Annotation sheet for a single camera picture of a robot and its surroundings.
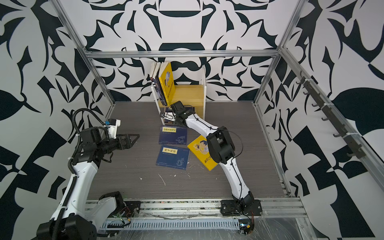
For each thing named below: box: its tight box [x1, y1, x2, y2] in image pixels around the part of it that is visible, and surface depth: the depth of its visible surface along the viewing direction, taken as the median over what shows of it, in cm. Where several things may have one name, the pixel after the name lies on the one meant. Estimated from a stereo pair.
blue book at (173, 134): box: [158, 125, 187, 145], surface depth 103 cm
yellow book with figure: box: [158, 62, 176, 106], surface depth 84 cm
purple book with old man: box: [150, 61, 168, 107], surface depth 81 cm
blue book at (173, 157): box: [155, 145, 190, 171], surface depth 93 cm
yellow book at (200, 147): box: [187, 135, 218, 172], surface depth 95 cm
